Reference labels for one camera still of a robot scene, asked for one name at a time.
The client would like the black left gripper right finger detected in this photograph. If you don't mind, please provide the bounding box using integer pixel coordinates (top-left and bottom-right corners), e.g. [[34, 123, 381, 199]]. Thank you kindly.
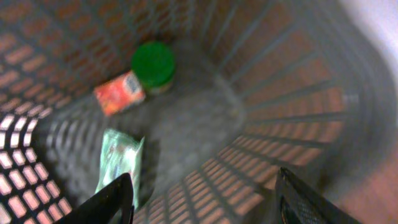
[[275, 167, 359, 224]]

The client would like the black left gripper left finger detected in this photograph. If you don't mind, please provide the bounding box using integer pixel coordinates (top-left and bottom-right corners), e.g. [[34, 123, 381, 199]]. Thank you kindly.
[[55, 173, 134, 224]]

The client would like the mint green wipes packet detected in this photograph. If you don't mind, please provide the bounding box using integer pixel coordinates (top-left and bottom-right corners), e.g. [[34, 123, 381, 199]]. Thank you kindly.
[[95, 129, 145, 209]]

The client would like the orange tissue pack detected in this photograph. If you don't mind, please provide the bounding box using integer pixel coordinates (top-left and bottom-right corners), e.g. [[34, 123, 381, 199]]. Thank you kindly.
[[94, 70, 146, 116]]

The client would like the green lid jar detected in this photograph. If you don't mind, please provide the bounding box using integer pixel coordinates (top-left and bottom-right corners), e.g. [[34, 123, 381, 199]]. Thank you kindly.
[[131, 41, 176, 95]]

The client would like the grey plastic mesh basket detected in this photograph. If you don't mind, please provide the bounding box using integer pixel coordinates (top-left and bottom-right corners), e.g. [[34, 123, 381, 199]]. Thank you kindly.
[[1, 0, 397, 223]]

